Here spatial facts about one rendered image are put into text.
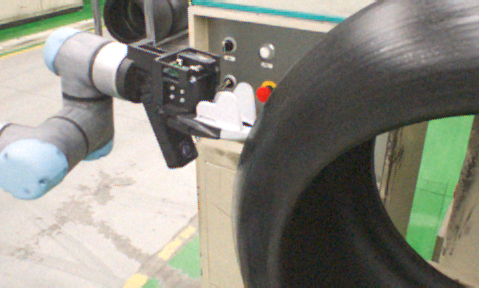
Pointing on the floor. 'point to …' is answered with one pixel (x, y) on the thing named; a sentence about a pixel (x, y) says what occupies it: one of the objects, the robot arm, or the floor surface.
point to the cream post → (474, 207)
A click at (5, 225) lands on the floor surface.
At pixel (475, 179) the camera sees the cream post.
